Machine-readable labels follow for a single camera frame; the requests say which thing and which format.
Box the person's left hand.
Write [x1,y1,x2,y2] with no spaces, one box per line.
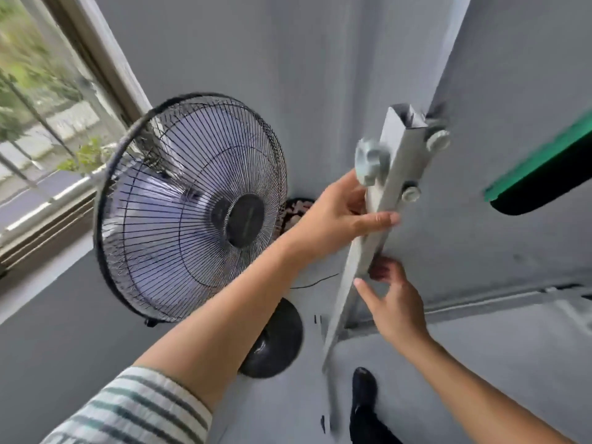
[283,170,401,272]

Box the person's right hand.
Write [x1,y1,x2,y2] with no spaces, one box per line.
[354,256,434,350]

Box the grey metal post with knobs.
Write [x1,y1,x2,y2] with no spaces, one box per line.
[321,103,452,431]

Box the person's right forearm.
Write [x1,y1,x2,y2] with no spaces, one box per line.
[388,330,576,444]

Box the person's left forearm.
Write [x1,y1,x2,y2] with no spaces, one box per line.
[133,228,320,412]

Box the person's black shoe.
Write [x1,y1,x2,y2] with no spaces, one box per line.
[350,367,378,414]

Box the person's black trouser leg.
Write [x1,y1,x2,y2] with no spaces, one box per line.
[350,404,404,444]

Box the black object with green edge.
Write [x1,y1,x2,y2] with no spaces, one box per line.
[483,110,592,217]

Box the black standing fan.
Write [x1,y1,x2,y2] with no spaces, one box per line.
[92,92,304,380]

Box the striped green white sleeve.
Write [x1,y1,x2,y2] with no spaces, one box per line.
[41,365,213,444]

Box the green leafy plant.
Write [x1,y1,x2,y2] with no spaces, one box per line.
[56,136,117,175]

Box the thin black cable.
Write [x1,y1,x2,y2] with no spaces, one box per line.
[289,273,341,290]

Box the grey metal rail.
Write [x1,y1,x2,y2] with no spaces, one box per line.
[344,284,592,339]

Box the window with beige frame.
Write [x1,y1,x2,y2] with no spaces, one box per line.
[0,0,155,275]

